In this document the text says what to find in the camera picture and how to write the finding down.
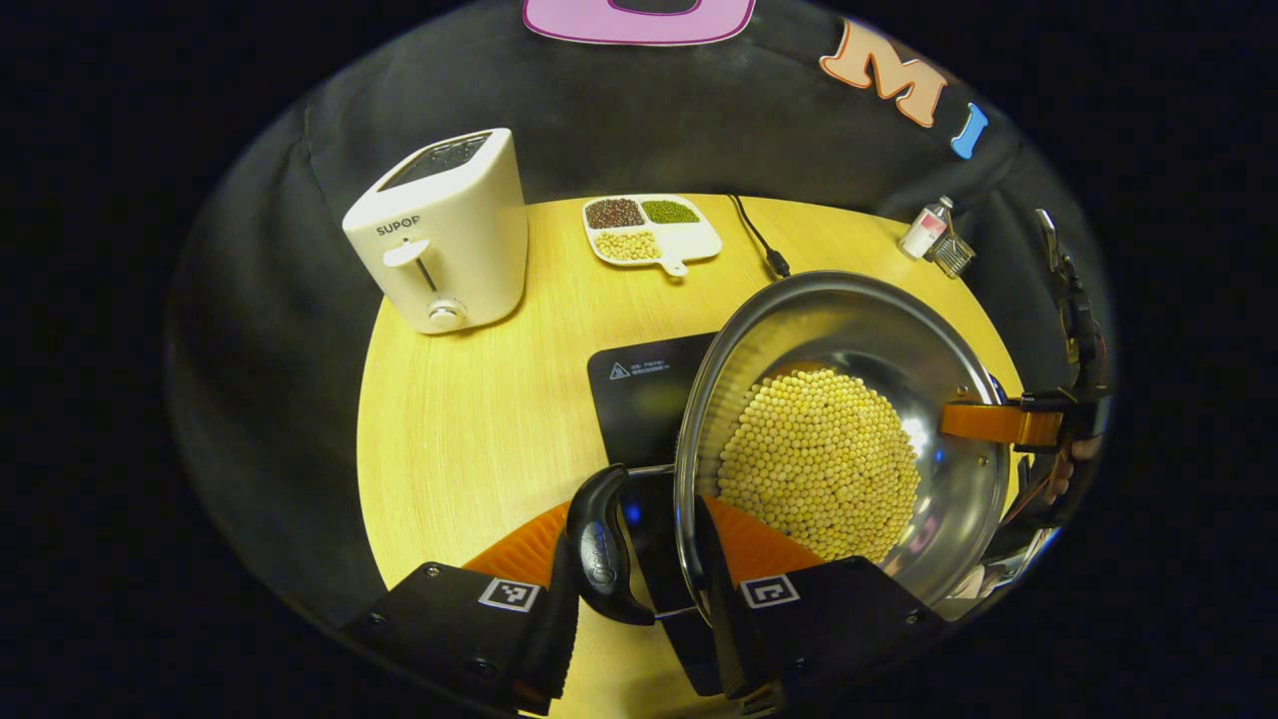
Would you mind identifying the black induction cooktop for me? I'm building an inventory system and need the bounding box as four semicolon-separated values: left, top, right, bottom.
587;333;745;700

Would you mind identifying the heap of pale dish beans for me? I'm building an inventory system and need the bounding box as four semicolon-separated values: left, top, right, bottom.
594;230;661;263

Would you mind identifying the white divided dish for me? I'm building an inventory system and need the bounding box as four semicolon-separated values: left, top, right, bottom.
582;194;724;278

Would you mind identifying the white toaster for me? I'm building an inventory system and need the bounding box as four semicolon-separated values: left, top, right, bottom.
342;127;530;336

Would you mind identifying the black power cable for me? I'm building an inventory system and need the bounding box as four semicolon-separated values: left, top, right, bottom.
729;195;792;279

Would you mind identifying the black clamp stand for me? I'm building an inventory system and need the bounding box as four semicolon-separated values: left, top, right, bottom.
1033;208;1111;395

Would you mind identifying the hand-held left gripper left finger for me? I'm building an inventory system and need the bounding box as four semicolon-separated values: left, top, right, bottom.
339;499;582;716

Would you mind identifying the heap of dark red beans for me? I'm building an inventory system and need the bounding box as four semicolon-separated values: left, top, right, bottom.
585;198;646;230

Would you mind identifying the wire mesh holder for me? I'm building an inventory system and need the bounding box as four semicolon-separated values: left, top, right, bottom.
934;235;976;279

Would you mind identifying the pile of yellow soybeans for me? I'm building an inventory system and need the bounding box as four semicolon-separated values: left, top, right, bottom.
717;367;922;562

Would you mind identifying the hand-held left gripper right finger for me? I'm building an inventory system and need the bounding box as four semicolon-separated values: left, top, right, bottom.
692;494;950;715

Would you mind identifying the clear bottle with pink label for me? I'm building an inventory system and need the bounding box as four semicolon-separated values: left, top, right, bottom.
899;196;957;261

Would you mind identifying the steel pot with black handles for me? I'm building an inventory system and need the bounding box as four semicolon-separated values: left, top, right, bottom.
564;270;1014;625

